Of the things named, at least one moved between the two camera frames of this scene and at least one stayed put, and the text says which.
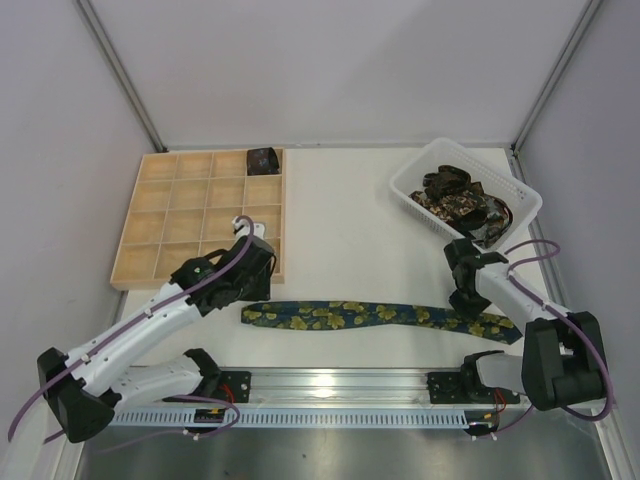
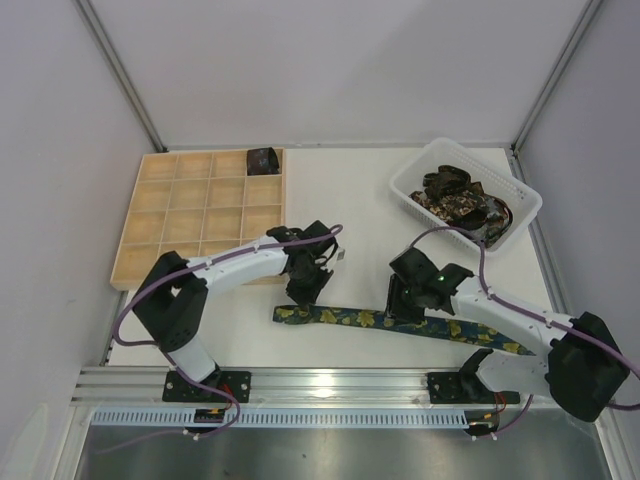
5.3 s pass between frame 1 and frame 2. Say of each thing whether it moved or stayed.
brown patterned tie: stayed
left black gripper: moved
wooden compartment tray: stayed
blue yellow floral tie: moved
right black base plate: stayed
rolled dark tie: stayed
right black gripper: moved
